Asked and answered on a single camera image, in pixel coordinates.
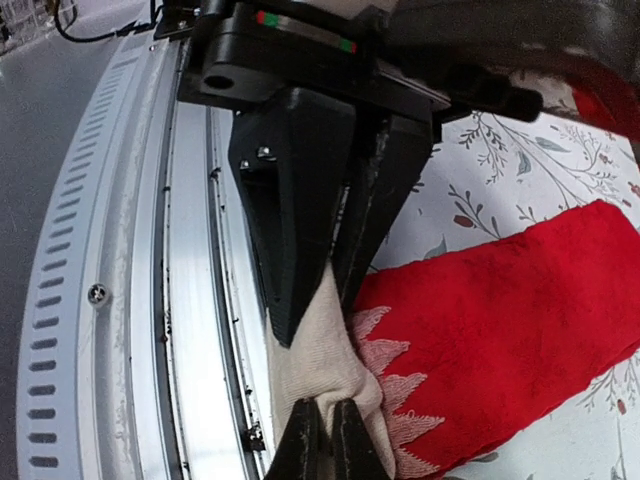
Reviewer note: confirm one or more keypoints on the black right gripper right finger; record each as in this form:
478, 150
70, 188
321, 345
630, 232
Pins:
355, 457

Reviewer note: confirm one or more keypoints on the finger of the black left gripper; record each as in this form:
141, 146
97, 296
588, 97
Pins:
289, 159

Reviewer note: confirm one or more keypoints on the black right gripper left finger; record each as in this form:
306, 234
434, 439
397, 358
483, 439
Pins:
304, 442

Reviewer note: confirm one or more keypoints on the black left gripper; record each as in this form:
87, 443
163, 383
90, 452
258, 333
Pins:
240, 54

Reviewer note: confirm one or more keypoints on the red and beige sock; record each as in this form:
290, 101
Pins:
448, 358

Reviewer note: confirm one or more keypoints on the floral patterned table mat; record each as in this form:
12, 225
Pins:
492, 177

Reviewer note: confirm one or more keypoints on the red sock in pile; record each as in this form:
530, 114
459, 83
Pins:
606, 101

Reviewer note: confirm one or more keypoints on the slotted aluminium front rail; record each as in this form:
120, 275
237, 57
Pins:
142, 353

